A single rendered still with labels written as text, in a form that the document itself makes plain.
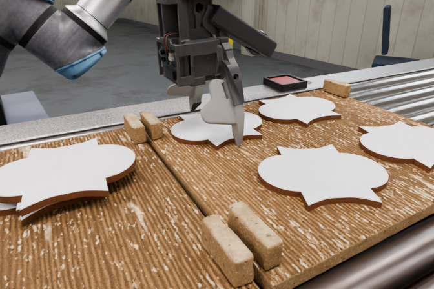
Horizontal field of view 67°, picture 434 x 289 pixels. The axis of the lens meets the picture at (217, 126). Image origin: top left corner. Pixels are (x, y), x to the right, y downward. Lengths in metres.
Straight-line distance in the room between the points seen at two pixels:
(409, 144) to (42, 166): 0.46
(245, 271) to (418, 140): 0.35
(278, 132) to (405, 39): 3.96
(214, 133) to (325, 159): 0.16
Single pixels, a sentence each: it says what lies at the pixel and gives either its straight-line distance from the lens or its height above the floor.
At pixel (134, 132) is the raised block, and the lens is 0.46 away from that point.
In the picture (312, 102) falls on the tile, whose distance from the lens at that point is 0.62.
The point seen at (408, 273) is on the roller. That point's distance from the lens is 0.36.
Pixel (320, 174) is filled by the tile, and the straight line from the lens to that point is 0.39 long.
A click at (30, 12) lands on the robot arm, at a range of 0.82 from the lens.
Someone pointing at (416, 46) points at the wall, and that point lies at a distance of 4.37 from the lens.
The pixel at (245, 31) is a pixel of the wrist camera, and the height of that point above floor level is 1.08.
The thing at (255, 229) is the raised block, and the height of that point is 0.96.
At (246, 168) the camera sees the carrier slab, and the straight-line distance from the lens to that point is 0.40.
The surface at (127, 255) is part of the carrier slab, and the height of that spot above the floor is 0.94.
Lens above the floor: 1.14
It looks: 24 degrees down
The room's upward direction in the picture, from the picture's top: straight up
